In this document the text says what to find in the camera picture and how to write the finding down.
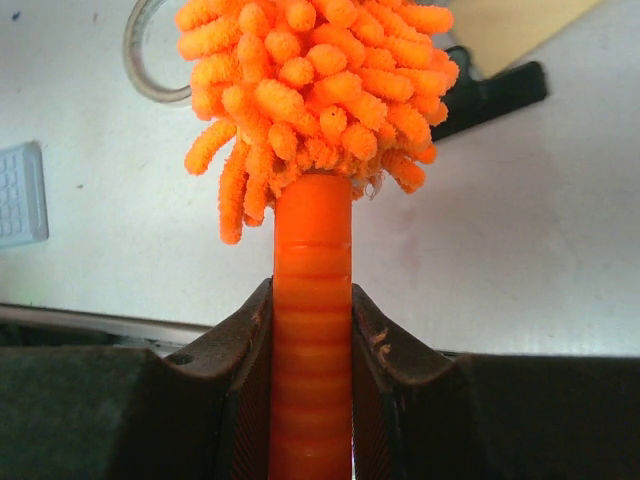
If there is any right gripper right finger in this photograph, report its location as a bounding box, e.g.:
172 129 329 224
352 287 639 479

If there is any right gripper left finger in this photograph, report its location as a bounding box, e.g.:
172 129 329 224
1 281 272 479

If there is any orange microfiber duster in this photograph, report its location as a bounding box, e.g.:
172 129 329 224
175 1 459 479

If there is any yellow blue calculator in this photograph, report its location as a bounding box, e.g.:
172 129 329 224
0 141 49 249

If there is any black vacuum nozzle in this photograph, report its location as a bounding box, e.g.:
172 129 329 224
431 45 549 142

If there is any yellow sticky note pad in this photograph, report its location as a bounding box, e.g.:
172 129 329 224
448 0 599 77

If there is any masking tape roll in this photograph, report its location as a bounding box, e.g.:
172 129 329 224
121 0 192 105

